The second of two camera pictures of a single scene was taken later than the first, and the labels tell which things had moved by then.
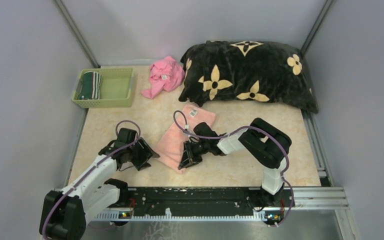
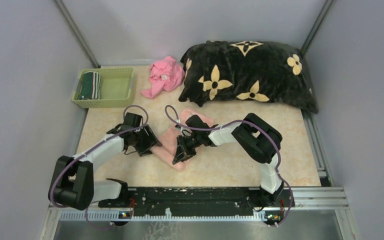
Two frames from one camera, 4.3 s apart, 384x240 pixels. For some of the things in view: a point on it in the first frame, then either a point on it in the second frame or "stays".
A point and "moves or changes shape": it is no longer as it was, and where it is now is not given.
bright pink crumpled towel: x=165 y=74 stays
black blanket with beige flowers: x=246 y=70 stays
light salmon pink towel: x=170 y=145 moves or changes shape
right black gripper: x=189 y=156 to x=183 y=152
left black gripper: x=146 y=153 to x=150 y=140
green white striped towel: x=91 y=85 stays
